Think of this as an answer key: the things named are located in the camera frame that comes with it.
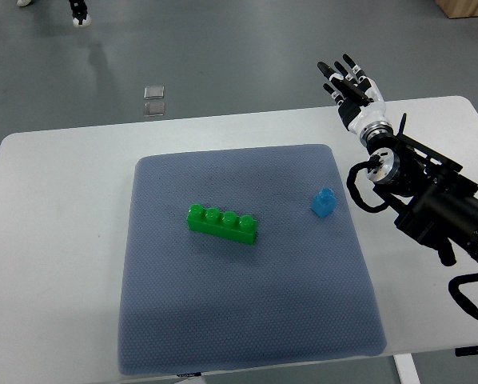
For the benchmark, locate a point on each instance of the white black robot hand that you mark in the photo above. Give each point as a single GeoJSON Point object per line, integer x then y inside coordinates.
{"type": "Point", "coordinates": [361, 106]}

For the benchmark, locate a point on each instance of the small blue block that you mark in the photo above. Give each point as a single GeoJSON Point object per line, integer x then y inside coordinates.
{"type": "Point", "coordinates": [324, 203]}

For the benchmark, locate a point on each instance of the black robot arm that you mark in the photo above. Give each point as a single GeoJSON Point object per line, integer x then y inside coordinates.
{"type": "Point", "coordinates": [435, 204]}

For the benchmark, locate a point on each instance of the long green block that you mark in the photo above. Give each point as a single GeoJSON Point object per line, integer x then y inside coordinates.
{"type": "Point", "coordinates": [227, 225]}

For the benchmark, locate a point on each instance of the wooden box corner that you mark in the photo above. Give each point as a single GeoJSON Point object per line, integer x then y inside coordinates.
{"type": "Point", "coordinates": [459, 8]}

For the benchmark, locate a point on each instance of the lower metal floor plate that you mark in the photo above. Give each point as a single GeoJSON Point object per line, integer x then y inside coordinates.
{"type": "Point", "coordinates": [154, 109]}

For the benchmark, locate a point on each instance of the metal floor plate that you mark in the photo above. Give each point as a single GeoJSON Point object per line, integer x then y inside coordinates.
{"type": "Point", "coordinates": [154, 92]}
{"type": "Point", "coordinates": [154, 109]}

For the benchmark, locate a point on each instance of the upper metal floor plate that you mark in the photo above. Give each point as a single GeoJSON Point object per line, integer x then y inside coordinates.
{"type": "Point", "coordinates": [154, 92]}

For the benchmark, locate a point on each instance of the blue-grey foam mat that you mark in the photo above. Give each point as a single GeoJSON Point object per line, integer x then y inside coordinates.
{"type": "Point", "coordinates": [193, 302]}

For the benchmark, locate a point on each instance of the white table leg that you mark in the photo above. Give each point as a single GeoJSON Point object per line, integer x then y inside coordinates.
{"type": "Point", "coordinates": [406, 369]}

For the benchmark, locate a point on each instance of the black table control panel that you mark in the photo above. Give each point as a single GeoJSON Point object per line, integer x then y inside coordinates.
{"type": "Point", "coordinates": [466, 351]}

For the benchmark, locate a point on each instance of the black white sneaker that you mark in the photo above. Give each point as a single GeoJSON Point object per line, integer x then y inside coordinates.
{"type": "Point", "coordinates": [80, 15]}

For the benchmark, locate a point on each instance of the black label under table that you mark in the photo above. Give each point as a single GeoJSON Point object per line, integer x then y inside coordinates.
{"type": "Point", "coordinates": [190, 375]}

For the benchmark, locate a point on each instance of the white shoe tip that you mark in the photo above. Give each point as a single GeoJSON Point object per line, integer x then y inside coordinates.
{"type": "Point", "coordinates": [23, 3]}

